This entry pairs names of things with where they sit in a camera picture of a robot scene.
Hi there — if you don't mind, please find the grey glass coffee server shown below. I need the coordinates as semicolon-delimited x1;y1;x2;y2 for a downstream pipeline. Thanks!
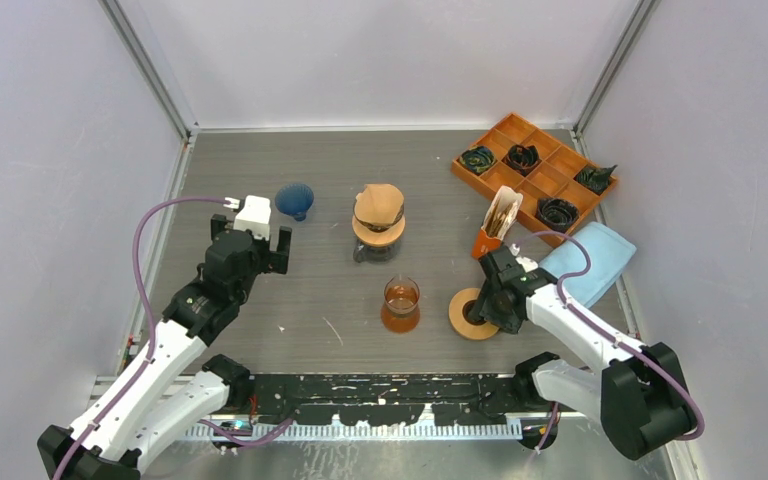
352;237;402;264

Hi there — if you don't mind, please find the amber glass carafe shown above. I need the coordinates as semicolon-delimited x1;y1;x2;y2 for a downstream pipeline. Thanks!
380;275;420;334

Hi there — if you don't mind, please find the wooden dripper ring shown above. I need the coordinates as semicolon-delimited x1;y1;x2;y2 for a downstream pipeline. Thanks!
351;215;406;248
448;288;501;342

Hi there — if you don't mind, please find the brown paper coffee filter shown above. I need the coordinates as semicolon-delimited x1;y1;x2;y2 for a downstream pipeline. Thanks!
354;184;404;223

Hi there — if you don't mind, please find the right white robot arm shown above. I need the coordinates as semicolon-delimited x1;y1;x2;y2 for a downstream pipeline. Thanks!
469;244;705;460

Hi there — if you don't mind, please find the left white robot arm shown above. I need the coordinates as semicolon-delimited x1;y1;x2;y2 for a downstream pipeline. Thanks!
37;215;292;479

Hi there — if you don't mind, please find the blue glass dripper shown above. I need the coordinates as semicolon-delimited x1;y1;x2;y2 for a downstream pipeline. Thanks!
275;183;314;222

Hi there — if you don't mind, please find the orange coffee filter box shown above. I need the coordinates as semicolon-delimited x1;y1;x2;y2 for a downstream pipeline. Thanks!
471;186;523;260

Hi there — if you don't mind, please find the dark folded item front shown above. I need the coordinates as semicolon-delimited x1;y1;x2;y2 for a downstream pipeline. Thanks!
535;197;580;233

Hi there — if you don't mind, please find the dark folded item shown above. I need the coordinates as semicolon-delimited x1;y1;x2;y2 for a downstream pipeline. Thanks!
502;144;541;177
535;197;580;233
458;145;496;176
574;165;617;195

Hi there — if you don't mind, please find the light blue cloth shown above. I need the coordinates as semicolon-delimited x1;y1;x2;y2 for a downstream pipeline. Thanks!
538;222;637;308

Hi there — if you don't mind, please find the orange compartment tray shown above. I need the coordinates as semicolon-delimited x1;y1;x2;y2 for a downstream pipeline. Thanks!
450;113;619;235

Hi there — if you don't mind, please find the dark folded item back middle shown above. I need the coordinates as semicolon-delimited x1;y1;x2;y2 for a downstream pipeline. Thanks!
502;144;541;177

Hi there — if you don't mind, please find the dark folded item back left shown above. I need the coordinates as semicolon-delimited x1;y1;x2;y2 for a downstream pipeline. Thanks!
458;145;496;176

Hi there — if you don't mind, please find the dark folded item right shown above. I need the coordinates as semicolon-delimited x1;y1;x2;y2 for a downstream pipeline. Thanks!
574;165;617;195

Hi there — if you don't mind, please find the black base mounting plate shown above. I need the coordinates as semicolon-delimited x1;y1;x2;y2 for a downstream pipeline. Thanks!
218;373;551;427

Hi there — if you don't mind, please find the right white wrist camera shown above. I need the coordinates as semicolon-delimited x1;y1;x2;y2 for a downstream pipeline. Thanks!
508;244;539;272

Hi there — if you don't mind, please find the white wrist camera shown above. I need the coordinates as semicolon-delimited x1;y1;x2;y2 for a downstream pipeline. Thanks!
223;195;272;241
508;244;539;272

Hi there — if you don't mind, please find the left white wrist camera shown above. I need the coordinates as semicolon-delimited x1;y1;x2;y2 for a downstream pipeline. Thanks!
223;195;272;241

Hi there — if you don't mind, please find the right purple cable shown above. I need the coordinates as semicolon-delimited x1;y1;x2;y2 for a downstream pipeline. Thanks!
509;231;707;458

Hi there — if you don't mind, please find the purple cable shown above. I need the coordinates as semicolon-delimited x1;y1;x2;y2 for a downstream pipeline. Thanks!
509;231;707;458
51;195;296;480

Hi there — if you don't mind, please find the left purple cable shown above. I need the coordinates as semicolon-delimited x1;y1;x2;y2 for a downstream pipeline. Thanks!
51;195;296;480

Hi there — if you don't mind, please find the white slotted cable duct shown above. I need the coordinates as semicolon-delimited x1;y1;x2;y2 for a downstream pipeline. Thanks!
178;421;524;443

